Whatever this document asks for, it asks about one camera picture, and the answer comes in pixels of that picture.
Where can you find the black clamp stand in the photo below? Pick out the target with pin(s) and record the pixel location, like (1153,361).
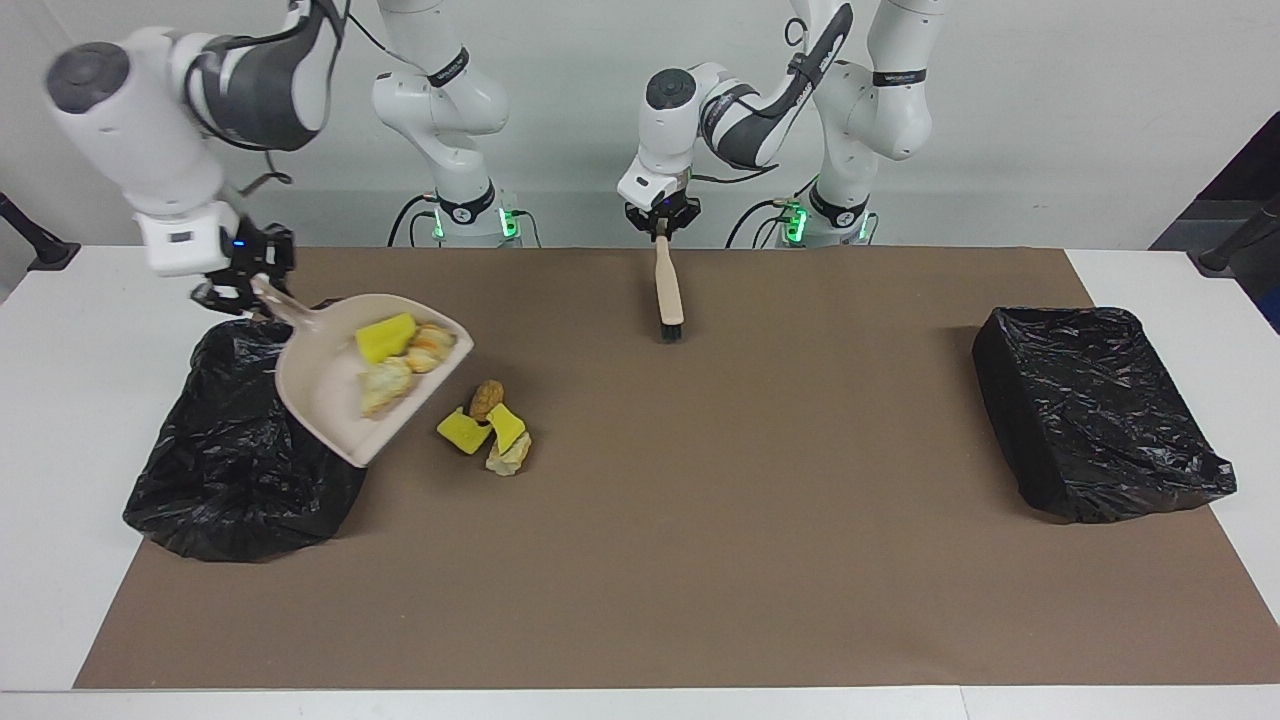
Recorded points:
(35,240)
(1240,235)

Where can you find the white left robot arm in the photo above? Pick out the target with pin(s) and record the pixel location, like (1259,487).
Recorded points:
(880,100)

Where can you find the brown cork-like nugget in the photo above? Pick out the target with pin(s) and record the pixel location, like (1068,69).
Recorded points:
(487,398)

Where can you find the pale grey foam scrap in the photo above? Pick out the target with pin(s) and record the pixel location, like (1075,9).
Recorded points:
(510,458)

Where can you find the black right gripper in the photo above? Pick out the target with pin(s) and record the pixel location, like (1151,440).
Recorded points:
(245,255)

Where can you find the beige plastic dustpan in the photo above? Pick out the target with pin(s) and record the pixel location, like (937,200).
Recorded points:
(320,390)

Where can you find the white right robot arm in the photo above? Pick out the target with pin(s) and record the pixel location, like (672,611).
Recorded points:
(130,130)

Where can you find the beige hand brush black bristles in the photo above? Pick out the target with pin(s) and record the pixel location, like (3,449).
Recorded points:
(668,285)

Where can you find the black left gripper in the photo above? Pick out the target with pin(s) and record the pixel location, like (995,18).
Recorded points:
(662,210)

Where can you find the tan foam scrap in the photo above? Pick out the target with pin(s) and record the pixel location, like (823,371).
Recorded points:
(430,347)

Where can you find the bin with black liner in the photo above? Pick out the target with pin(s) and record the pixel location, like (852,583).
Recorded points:
(220,470)
(1090,420)

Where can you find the yellow sponge piece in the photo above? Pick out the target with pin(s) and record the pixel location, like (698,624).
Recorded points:
(385,338)
(506,425)
(460,432)

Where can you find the brown table mat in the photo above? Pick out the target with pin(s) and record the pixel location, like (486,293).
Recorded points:
(700,550)

